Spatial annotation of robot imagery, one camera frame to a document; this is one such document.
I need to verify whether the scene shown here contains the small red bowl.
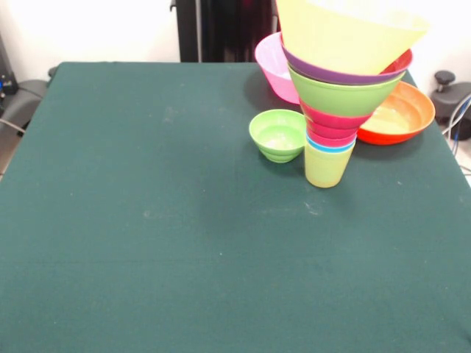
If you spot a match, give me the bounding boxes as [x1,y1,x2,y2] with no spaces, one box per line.
[300,98,372,140]

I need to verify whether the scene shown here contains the blue cup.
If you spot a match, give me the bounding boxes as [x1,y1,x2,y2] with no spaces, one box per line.
[305,134,357,154]

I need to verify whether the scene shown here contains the large orange bowl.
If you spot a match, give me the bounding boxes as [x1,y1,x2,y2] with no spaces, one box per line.
[275,0,431,76]

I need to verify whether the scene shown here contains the grey cable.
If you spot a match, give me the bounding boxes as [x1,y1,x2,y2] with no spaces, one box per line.
[0,117,26,135]

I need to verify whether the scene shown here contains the red-orange bowl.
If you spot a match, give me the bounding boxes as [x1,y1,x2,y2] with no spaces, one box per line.
[356,80,436,146]

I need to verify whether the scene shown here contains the red cup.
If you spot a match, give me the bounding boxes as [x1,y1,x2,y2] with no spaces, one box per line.
[306,127,358,148]

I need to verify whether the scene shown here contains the black equipment with knob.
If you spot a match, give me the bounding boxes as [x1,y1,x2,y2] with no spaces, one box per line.
[430,70,471,128]

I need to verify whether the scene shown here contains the white cable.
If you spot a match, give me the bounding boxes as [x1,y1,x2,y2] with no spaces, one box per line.
[442,93,471,136]

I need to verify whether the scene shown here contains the purple bowl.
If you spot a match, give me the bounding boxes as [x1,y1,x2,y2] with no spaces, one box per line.
[281,36,414,86]

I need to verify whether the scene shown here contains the pink bowl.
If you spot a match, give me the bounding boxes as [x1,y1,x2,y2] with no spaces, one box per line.
[255,32,301,105]

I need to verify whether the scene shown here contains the small green bowl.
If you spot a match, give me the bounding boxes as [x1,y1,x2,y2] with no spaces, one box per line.
[249,109,307,164]

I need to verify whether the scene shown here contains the black electronics box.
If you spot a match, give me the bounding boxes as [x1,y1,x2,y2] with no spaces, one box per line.
[0,31,19,110]

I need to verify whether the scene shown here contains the yellow cup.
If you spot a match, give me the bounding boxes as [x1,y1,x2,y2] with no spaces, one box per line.
[304,142,356,189]

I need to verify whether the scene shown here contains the dark green tablecloth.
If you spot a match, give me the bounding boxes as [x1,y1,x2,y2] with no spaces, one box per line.
[0,61,471,353]

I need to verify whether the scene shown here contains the large green bowl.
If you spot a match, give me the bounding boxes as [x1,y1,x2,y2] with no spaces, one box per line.
[288,64,406,118]

